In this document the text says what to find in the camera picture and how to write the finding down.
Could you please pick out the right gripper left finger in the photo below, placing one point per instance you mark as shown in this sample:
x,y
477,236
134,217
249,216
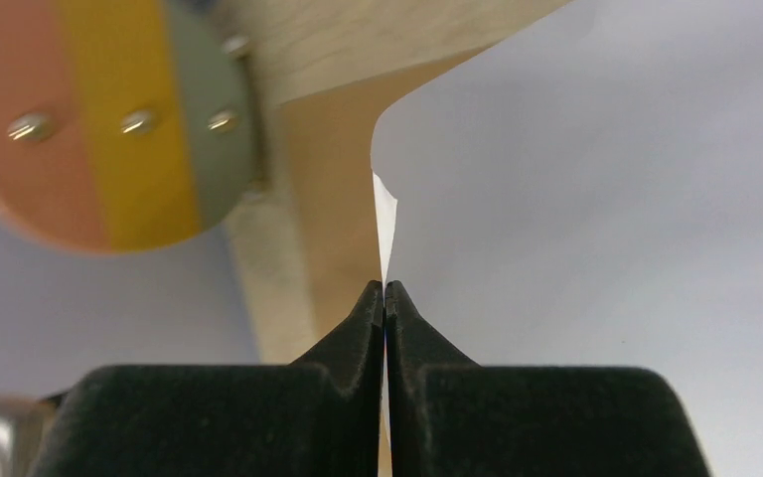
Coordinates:
x,y
316,416

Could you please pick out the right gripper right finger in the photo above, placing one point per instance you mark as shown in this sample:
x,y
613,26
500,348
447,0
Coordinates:
x,y
450,416

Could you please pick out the glossy printed photo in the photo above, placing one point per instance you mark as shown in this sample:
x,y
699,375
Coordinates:
x,y
590,192

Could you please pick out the brown cardboard backing board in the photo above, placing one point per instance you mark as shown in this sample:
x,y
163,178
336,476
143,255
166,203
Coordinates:
x,y
328,136

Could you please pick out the white cylindrical drum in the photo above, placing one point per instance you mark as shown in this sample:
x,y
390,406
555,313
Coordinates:
x,y
124,125

